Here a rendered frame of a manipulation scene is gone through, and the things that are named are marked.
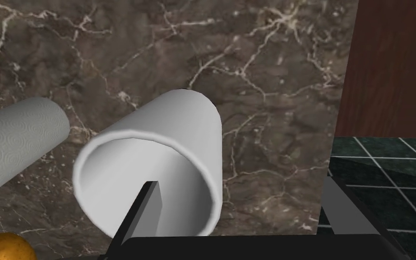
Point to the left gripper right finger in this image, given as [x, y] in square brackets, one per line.
[345, 211]

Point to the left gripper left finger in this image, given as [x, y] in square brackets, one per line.
[145, 213]

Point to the white cup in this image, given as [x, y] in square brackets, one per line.
[172, 144]

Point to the yellow potato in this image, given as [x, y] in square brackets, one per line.
[4, 247]

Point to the brown wooden cabinet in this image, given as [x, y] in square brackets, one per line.
[392, 68]

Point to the white paper towel roll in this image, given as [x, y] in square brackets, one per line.
[13, 141]

